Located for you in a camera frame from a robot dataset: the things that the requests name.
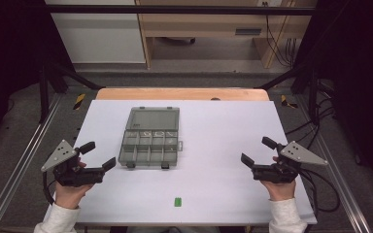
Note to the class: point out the black metal stand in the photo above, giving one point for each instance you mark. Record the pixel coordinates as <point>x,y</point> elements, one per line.
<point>312,97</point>
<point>43,97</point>

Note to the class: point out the black curtain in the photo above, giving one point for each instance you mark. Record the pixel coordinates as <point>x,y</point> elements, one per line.
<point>9,58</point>
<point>359,81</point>

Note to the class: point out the wooden table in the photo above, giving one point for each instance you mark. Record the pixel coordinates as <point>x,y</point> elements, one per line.
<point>175,93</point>

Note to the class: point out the light wooden desk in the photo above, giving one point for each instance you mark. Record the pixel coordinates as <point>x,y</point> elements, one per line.
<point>207,24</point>

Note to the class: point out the person's right hand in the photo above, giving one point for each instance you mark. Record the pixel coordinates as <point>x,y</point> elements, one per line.
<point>280,191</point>

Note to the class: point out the small green chip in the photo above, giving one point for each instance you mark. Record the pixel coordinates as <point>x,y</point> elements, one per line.
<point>178,202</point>

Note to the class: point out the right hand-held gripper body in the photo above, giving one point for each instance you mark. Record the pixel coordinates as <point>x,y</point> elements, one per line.
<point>277,173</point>

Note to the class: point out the white table board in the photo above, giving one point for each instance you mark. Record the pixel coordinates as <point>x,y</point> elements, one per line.
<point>213,145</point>

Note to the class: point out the aluminium floor rail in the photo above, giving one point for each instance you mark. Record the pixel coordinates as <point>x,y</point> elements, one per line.
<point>19,165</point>
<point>340,181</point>

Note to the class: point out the yellow clamp right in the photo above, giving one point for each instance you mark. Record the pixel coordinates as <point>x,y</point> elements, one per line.
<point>286,102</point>

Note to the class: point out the yellow clamp left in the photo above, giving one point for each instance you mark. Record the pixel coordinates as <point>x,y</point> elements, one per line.
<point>79,101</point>

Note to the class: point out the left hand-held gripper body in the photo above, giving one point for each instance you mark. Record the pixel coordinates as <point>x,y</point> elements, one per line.
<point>73,176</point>

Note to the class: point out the grey clear plastic organizer box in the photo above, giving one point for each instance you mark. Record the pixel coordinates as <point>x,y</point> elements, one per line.
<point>152,152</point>

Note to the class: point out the black horizontal frame bar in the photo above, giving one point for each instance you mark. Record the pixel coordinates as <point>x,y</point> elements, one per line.
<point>175,9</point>

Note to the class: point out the person's left hand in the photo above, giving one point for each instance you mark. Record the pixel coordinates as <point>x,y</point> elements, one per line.
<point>69,195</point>

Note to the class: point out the white cabinet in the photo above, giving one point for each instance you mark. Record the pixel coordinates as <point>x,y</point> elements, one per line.
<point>100,39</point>

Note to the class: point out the yellow clamp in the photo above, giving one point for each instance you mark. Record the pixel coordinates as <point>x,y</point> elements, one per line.
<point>286,102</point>
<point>79,101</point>

